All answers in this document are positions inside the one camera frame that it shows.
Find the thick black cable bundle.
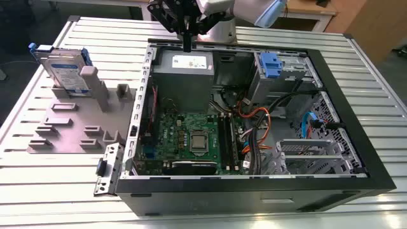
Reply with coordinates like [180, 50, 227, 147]
[250, 90, 319, 175]

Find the silver CPU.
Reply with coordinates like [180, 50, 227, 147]
[190, 135, 209, 151]

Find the black graphics card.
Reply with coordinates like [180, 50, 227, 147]
[162, 160, 219, 176]

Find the orange wire bundle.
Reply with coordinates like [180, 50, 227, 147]
[238, 107, 273, 156]

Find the metal drive cage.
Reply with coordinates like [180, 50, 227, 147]
[247, 51, 322, 105]

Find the wooden cabinet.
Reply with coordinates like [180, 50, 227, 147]
[325, 0, 407, 65]

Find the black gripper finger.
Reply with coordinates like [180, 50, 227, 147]
[187, 13, 225, 52]
[147, 0, 188, 52]

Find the wooden desk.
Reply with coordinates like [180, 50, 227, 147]
[283, 0, 339, 33]

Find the green motherboard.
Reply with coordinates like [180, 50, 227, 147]
[134, 112, 253, 176]

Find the metal rear bracket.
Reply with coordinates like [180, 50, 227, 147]
[94, 142, 124, 197]

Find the black open PC case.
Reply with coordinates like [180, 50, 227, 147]
[94, 38, 398, 217]

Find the blue video port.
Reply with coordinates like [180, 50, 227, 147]
[96, 158, 108, 176]

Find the hard disk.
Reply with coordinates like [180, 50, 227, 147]
[27, 42, 94, 97]

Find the grey parts rack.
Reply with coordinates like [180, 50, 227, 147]
[27, 66, 138, 155]

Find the black power wire plug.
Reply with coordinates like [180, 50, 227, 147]
[313, 119, 346, 131]

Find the white table frame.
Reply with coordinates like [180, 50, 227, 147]
[127, 0, 154, 21]

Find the metal disk bay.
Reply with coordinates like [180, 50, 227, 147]
[275, 138, 363, 176]

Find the black CPU socket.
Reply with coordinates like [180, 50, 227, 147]
[187, 128, 214, 157]

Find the blue data wire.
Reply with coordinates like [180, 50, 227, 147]
[303, 111, 329, 139]

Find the grey power supply unit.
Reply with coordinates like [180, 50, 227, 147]
[151, 49, 215, 115]

